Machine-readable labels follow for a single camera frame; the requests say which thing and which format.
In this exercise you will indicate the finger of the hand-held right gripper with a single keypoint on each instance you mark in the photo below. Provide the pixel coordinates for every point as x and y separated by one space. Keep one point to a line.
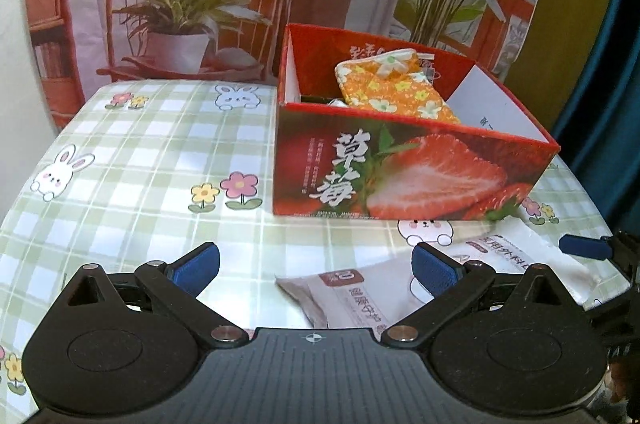
617 319
582 247

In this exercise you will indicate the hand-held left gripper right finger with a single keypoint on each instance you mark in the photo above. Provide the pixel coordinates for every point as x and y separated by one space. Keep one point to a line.
435 271

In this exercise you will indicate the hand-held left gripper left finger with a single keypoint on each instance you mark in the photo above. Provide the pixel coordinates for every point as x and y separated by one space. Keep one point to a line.
197 269

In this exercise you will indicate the grey white mask packet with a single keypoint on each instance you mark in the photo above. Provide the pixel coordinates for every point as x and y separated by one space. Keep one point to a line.
350 294

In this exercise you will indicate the red strawberry print cardboard box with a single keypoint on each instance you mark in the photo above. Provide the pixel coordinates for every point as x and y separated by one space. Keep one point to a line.
425 174

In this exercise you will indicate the orange floral fabric pouch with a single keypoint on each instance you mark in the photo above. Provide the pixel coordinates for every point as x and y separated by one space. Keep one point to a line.
390 94

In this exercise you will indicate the green checkered bunny tablecloth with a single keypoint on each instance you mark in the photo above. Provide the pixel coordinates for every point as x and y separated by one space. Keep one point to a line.
150 164

